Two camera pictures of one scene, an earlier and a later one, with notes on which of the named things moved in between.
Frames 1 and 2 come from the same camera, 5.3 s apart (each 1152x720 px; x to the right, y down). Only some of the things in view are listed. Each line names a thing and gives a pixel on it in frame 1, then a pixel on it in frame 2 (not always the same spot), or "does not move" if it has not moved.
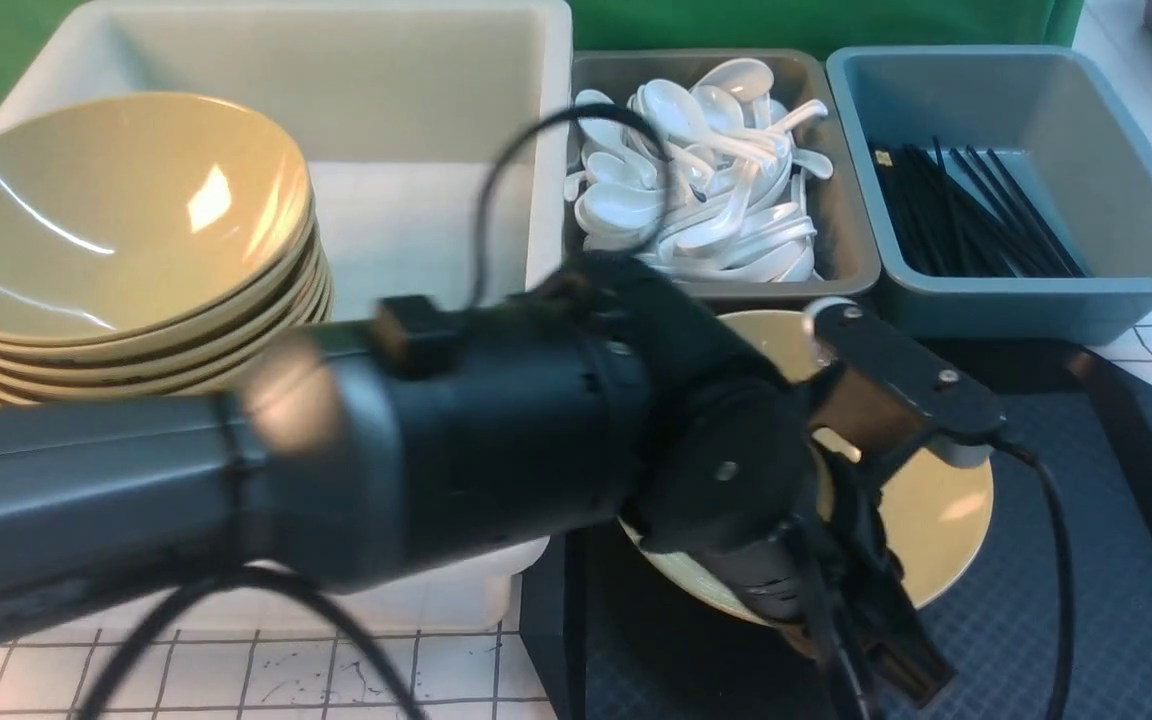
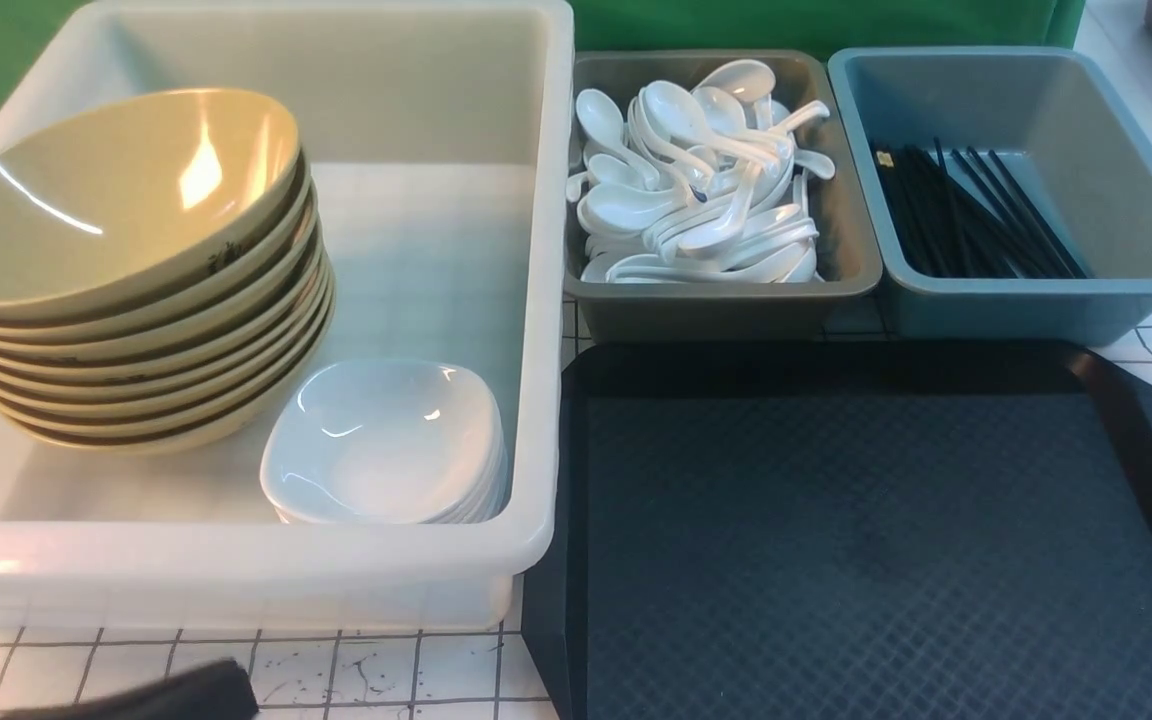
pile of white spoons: [702, 181] does not move
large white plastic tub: [432, 140] does not move
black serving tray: [615, 645] does not move
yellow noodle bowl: [936, 505] to [110, 201]
